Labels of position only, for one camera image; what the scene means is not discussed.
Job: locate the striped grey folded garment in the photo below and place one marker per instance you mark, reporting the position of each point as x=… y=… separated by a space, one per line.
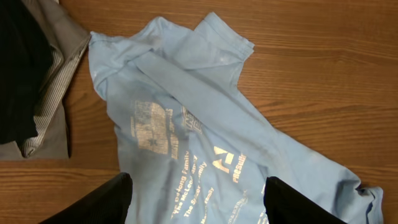
x=51 y=142

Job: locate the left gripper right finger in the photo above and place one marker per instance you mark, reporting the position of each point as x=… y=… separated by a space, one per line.
x=285 y=205

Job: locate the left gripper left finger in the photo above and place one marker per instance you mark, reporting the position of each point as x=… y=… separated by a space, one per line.
x=108 y=204

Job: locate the light blue printed t-shirt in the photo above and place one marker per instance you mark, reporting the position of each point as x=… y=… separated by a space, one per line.
x=195 y=147

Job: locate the black folded garment on stack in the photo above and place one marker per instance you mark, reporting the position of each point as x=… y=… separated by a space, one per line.
x=25 y=59

